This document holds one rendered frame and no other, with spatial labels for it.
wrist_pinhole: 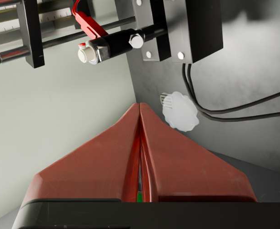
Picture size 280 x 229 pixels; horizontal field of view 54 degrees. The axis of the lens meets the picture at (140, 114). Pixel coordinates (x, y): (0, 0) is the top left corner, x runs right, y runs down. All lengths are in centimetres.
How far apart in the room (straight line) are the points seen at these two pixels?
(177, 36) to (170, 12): 3
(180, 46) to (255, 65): 17
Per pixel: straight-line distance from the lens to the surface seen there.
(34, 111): 62
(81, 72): 66
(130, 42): 35
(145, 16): 43
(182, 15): 38
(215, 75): 57
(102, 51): 31
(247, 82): 54
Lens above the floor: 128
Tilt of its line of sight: 35 degrees down
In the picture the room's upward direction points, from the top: 120 degrees counter-clockwise
